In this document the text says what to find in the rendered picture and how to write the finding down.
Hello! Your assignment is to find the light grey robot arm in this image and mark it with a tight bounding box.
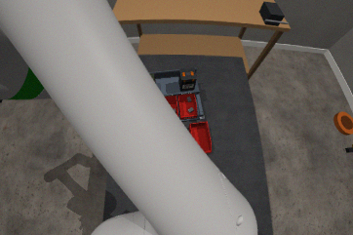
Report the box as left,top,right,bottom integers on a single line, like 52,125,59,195
0,0,257,235

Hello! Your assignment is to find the dark grey case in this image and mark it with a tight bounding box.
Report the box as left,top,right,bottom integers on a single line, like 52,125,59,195
178,68,197,92

